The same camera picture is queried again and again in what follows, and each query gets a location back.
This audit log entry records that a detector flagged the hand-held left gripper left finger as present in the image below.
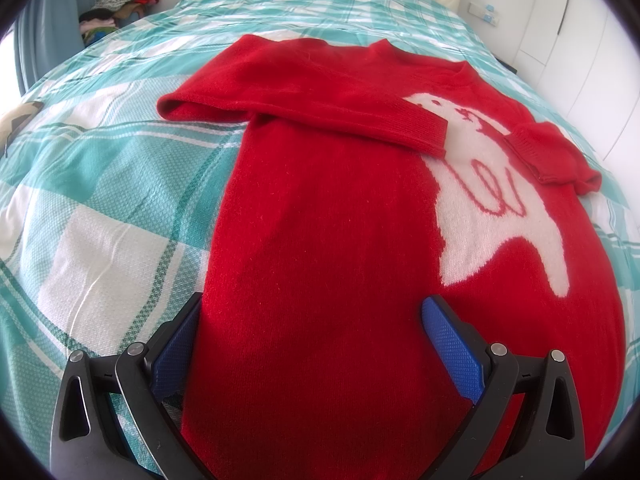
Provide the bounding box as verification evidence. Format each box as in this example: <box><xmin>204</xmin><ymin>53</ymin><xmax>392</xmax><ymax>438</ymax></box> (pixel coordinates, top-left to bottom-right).
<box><xmin>50</xmin><ymin>292</ymin><xmax>211</xmax><ymax>480</ymax></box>

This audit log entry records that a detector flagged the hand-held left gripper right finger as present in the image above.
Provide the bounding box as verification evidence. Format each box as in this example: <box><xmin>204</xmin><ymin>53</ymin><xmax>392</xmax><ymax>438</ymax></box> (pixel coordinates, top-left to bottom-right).
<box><xmin>421</xmin><ymin>295</ymin><xmax>586</xmax><ymax>480</ymax></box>

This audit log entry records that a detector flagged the red sweater with white animal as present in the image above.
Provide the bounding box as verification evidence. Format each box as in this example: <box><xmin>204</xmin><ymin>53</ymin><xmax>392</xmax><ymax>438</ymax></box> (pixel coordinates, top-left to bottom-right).
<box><xmin>156</xmin><ymin>34</ymin><xmax>626</xmax><ymax>480</ymax></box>

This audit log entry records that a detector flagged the teal plaid bed sheet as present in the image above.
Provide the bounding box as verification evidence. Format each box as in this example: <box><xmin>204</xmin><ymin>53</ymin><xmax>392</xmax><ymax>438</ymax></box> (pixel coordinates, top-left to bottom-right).
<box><xmin>0</xmin><ymin>0</ymin><xmax>640</xmax><ymax>480</ymax></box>

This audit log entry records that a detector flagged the patterned beige pillow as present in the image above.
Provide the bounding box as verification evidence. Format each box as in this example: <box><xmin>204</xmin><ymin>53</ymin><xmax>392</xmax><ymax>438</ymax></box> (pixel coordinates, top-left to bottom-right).
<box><xmin>0</xmin><ymin>101</ymin><xmax>45</xmax><ymax>153</ymax></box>

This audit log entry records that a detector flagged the white wardrobe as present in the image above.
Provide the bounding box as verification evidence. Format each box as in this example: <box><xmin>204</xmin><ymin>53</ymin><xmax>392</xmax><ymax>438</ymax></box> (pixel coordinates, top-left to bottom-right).
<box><xmin>457</xmin><ymin>0</ymin><xmax>640</xmax><ymax>161</ymax></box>

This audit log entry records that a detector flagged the blue curtain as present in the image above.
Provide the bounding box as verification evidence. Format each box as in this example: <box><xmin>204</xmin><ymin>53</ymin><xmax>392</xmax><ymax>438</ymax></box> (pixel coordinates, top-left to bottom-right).
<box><xmin>12</xmin><ymin>0</ymin><xmax>136</xmax><ymax>96</ymax></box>

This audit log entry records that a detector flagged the white wall socket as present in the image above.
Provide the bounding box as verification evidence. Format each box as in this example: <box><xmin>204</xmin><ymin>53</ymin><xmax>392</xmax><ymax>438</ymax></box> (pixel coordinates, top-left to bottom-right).
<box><xmin>468</xmin><ymin>2</ymin><xmax>501</xmax><ymax>26</ymax></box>

